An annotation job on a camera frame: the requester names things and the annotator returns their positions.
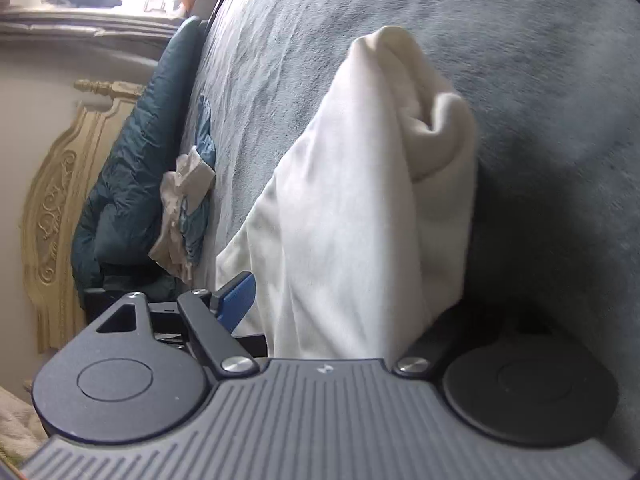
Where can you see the white printed sweatshirt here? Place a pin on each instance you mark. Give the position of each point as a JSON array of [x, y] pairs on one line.
[[350, 210]]

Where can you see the blue garment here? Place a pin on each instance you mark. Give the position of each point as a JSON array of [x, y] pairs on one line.
[[205, 135]]

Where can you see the cream carved headboard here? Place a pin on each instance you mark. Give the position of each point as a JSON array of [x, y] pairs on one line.
[[55, 210]]

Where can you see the grey fleece bed blanket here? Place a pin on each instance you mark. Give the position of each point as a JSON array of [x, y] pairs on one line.
[[525, 110]]

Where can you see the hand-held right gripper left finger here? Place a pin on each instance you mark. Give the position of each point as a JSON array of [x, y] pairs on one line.
[[239, 297]]

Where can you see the cream long-sleeved garment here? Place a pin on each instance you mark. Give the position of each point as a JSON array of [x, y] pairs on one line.
[[175, 220]]

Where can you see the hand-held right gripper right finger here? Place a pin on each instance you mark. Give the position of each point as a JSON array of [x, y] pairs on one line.
[[425, 347]]

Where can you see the white fluffy cloth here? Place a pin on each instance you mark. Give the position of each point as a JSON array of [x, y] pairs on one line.
[[17, 420]]

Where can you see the blue duvet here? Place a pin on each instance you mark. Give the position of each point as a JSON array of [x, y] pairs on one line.
[[130, 185]]

